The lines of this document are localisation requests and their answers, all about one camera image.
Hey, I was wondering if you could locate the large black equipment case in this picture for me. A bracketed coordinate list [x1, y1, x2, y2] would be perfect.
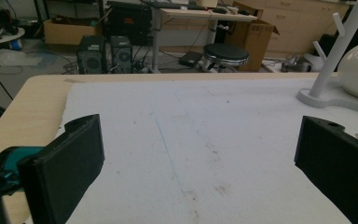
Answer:
[104, 1, 154, 47]

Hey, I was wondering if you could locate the white round side table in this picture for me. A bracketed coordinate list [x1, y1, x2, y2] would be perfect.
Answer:
[0, 27, 26, 48]

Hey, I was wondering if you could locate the black computer tower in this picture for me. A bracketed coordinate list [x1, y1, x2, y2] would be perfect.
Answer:
[76, 35, 108, 75]

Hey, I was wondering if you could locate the black round stool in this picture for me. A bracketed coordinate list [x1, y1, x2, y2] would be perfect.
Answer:
[202, 42, 251, 73]

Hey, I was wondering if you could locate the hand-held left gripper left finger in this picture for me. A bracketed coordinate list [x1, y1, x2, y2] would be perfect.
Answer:
[18, 113, 105, 224]

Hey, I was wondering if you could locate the black flat box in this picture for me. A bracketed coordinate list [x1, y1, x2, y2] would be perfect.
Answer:
[178, 50, 203, 68]

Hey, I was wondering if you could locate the large brown cardboard box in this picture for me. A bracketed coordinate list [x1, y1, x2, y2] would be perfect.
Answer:
[224, 1, 280, 73]

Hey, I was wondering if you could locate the wooden cabinet with drawers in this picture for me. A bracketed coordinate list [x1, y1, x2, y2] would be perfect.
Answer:
[251, 0, 352, 54]

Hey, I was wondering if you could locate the light wooden desk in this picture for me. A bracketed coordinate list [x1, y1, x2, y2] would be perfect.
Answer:
[150, 7, 258, 74]

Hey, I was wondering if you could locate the grey computer tower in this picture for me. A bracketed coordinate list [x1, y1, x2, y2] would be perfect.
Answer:
[109, 35, 134, 75]

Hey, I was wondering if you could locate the white mug tree stand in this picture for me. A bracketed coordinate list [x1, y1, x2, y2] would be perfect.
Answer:
[296, 0, 358, 118]

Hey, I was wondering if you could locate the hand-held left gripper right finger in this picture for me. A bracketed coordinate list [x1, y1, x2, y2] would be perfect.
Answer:
[294, 115, 358, 224]

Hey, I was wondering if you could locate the open low cardboard box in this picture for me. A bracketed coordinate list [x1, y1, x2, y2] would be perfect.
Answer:
[42, 17, 103, 47]

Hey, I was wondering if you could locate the white table mat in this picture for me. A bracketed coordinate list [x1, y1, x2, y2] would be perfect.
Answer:
[24, 77, 358, 224]

